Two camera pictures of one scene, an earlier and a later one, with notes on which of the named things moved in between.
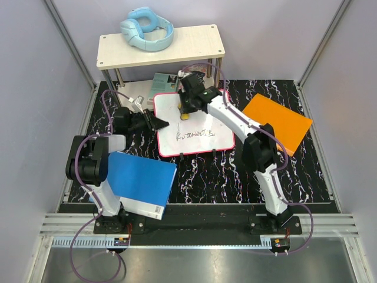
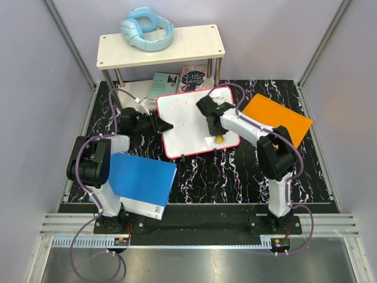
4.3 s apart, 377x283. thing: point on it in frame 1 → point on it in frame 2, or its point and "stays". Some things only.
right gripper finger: x=185 y=108 → x=216 y=130
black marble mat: x=227 y=177 stays
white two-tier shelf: x=117 y=51 stays
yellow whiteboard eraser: x=184 y=116 → x=219 y=139
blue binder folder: x=142 y=184 stays
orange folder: x=290 y=127 stays
